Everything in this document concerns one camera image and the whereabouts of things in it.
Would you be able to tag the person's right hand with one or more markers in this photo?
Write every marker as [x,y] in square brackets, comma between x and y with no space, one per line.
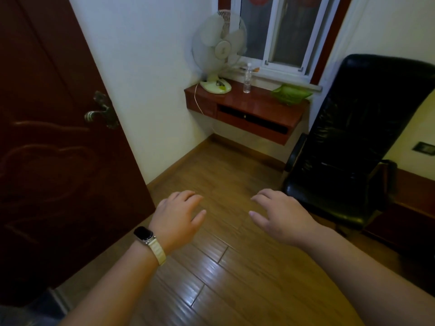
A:
[289,220]

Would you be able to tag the person's left hand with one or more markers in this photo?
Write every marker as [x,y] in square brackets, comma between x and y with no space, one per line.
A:
[173,224]

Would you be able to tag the clear plastic water bottle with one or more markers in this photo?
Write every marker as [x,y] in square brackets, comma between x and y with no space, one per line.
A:
[247,81]

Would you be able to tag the person's left forearm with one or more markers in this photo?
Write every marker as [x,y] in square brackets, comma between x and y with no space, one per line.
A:
[115,288]

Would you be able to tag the person's right forearm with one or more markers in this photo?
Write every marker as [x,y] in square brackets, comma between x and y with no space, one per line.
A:
[367,278]

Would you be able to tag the smartwatch with white band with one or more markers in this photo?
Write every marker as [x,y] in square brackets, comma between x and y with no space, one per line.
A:
[142,233]

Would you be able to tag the black leather office chair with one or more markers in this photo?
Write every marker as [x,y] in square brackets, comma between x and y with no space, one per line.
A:
[350,132]

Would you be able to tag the reddish wooden table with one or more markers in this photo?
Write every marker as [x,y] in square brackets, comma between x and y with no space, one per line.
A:
[258,101]

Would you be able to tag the brown wooden nightstand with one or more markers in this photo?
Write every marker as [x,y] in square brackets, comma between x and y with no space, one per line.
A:
[414,213]

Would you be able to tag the green glass dish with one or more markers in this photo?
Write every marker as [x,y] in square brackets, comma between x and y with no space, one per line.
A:
[290,94]

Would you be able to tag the dark brown wooden door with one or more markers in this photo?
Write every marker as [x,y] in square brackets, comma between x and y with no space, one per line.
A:
[51,166]

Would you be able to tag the white window ledge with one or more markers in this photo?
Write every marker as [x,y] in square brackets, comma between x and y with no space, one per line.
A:
[289,80]

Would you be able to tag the white table fan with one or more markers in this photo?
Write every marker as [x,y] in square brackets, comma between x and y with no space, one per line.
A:
[222,47]

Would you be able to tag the dark wooden window trim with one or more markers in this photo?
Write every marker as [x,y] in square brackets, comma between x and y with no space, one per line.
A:
[331,40]

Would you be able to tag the white framed sliding window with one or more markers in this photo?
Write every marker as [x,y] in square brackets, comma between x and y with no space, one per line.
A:
[272,30]

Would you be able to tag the black wall socket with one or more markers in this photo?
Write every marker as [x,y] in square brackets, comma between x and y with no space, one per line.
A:
[423,148]

